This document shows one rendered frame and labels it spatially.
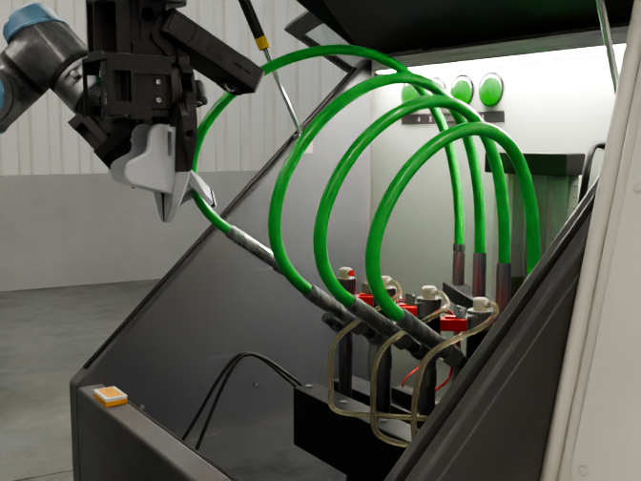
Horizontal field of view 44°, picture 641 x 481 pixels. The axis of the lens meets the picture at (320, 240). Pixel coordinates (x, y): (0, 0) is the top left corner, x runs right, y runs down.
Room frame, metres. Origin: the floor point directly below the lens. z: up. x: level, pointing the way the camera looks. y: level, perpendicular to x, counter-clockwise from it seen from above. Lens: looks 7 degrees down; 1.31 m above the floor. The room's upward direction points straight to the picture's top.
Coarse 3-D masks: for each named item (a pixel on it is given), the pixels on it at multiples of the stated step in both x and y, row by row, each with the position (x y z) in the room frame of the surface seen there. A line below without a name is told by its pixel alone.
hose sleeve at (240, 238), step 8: (232, 232) 1.06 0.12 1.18; (240, 232) 1.07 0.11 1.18; (232, 240) 1.07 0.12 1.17; (240, 240) 1.06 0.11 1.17; (248, 240) 1.07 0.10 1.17; (256, 240) 1.07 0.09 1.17; (248, 248) 1.07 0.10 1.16; (256, 248) 1.07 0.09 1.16; (264, 248) 1.07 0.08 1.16; (256, 256) 1.07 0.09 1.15; (264, 256) 1.07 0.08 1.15; (272, 256) 1.07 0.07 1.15; (272, 264) 1.07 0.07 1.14
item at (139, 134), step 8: (136, 128) 0.76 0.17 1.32; (144, 128) 0.76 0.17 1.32; (136, 136) 0.76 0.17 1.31; (144, 136) 0.76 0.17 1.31; (136, 144) 0.76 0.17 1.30; (144, 144) 0.76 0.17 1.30; (136, 152) 0.76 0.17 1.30; (120, 160) 0.75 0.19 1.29; (128, 160) 0.75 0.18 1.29; (112, 168) 0.75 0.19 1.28; (120, 168) 0.75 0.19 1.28; (112, 176) 0.75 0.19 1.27; (120, 176) 0.75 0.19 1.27; (128, 184) 0.75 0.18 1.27; (160, 200) 0.76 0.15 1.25; (160, 208) 0.76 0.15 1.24; (160, 216) 0.76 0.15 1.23
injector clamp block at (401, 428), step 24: (312, 384) 1.05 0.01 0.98; (336, 384) 1.06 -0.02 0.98; (360, 384) 1.05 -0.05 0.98; (312, 408) 1.00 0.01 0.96; (360, 408) 0.95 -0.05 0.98; (408, 408) 0.95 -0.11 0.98; (312, 432) 1.00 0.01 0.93; (336, 432) 0.95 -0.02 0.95; (360, 432) 0.91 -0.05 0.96; (384, 432) 0.87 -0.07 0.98; (408, 432) 0.87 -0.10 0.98; (336, 456) 0.95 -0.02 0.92; (360, 456) 0.91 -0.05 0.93; (384, 456) 0.87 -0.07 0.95; (360, 480) 0.91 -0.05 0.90
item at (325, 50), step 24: (312, 48) 1.09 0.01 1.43; (336, 48) 1.09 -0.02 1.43; (360, 48) 1.10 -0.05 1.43; (264, 72) 1.07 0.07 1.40; (408, 72) 1.11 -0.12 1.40; (192, 168) 1.05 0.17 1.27; (456, 168) 1.13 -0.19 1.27; (192, 192) 1.05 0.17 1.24; (456, 192) 1.13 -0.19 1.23; (216, 216) 1.06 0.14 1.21; (456, 216) 1.13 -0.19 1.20; (456, 240) 1.13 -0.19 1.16
